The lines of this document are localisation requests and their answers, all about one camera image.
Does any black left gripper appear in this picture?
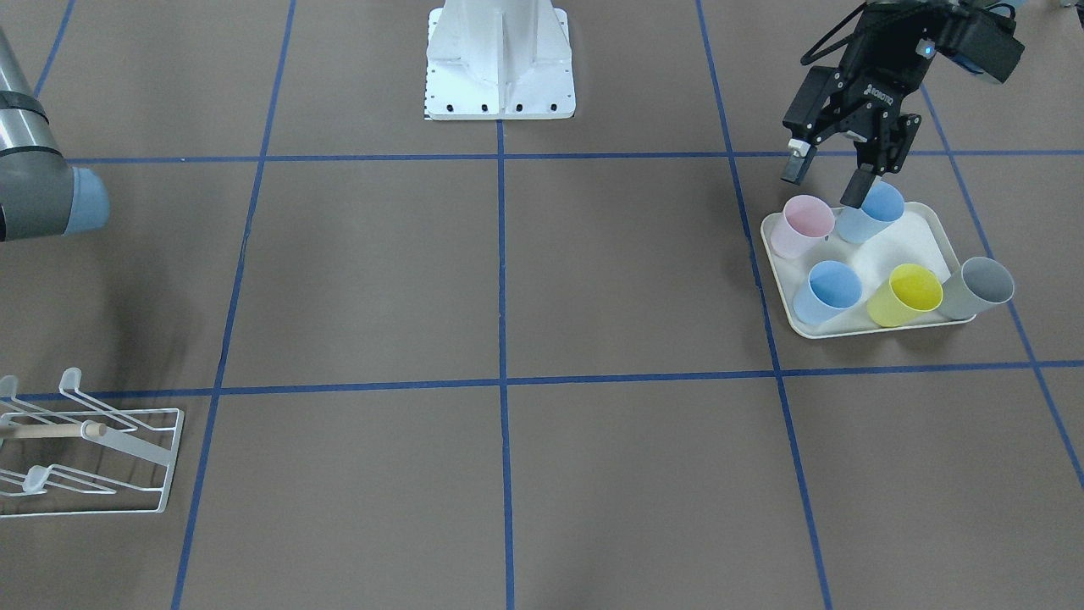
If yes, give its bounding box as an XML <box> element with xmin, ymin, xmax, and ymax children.
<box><xmin>780</xmin><ymin>1</ymin><xmax>1025</xmax><ymax>208</ymax></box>

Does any pink plastic cup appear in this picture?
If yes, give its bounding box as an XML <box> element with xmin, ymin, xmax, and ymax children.
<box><xmin>769</xmin><ymin>194</ymin><xmax>836</xmax><ymax>259</ymax></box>

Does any light blue cup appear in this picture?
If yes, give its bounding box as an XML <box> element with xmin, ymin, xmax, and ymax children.
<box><xmin>791</xmin><ymin>260</ymin><xmax>863</xmax><ymax>325</ymax></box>
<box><xmin>835</xmin><ymin>180</ymin><xmax>905</xmax><ymax>246</ymax></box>

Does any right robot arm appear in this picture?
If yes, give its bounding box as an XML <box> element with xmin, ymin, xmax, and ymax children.
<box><xmin>1</xmin><ymin>36</ymin><xmax>111</xmax><ymax>241</ymax></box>

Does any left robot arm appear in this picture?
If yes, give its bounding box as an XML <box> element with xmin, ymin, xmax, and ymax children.
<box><xmin>782</xmin><ymin>1</ymin><xmax>1025</xmax><ymax>208</ymax></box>

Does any yellow plastic cup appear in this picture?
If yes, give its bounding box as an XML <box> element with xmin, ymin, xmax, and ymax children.
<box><xmin>865</xmin><ymin>263</ymin><xmax>943</xmax><ymax>328</ymax></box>

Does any grey plastic cup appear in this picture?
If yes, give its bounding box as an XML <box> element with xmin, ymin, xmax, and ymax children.
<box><xmin>937</xmin><ymin>258</ymin><xmax>1017</xmax><ymax>320</ymax></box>

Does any cream plastic tray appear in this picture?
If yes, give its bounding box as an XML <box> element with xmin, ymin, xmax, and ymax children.
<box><xmin>760</xmin><ymin>202</ymin><xmax>962</xmax><ymax>340</ymax></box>

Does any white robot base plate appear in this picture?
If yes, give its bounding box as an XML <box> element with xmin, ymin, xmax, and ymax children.
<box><xmin>423</xmin><ymin>1</ymin><xmax>577</xmax><ymax>121</ymax></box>

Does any white wire cup rack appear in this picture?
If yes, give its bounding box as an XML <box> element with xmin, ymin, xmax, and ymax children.
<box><xmin>3</xmin><ymin>368</ymin><xmax>185</xmax><ymax>520</ymax></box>

